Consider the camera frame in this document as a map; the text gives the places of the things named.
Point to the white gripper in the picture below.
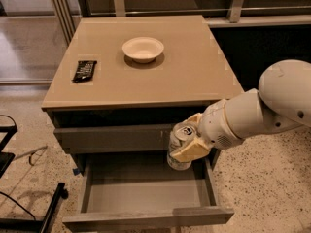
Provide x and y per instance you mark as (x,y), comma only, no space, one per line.
(214,125)

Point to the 7up soda can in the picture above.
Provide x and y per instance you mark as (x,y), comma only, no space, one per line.
(180,134)

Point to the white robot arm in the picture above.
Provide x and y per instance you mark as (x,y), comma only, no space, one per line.
(282,102)

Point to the grey drawer cabinet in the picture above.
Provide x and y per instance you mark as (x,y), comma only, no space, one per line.
(191,73)

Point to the open grey middle drawer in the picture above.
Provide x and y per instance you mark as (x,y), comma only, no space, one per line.
(139,190)

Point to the grey top drawer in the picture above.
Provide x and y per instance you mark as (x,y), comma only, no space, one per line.
(131,138)

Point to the white paper bowl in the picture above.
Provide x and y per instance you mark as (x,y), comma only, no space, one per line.
(143,49)

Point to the black snack packet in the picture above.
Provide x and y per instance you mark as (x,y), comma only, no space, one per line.
(84,71)

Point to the metal window railing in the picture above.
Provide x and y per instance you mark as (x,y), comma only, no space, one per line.
(219,13)

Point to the black chair frame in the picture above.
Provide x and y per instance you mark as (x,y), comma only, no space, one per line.
(31,179)

